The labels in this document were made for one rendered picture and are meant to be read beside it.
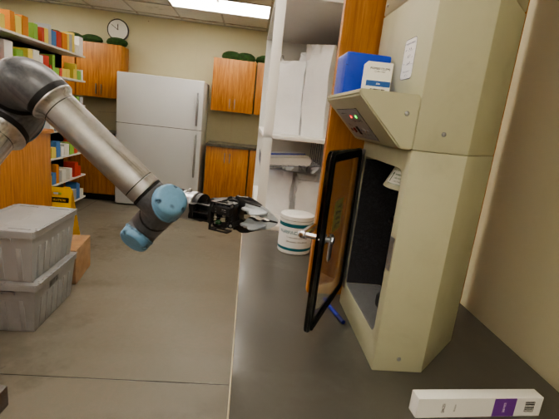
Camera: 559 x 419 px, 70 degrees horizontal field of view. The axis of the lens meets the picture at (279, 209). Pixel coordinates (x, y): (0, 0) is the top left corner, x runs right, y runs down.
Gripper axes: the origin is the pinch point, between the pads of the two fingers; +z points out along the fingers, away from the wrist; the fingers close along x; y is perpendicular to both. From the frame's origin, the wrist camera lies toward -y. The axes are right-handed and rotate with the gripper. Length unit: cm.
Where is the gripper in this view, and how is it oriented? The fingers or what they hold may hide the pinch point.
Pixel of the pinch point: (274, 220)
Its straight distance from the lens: 95.5
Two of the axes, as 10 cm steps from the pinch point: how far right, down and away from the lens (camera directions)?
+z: 9.2, 1.9, -3.5
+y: -3.8, 1.7, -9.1
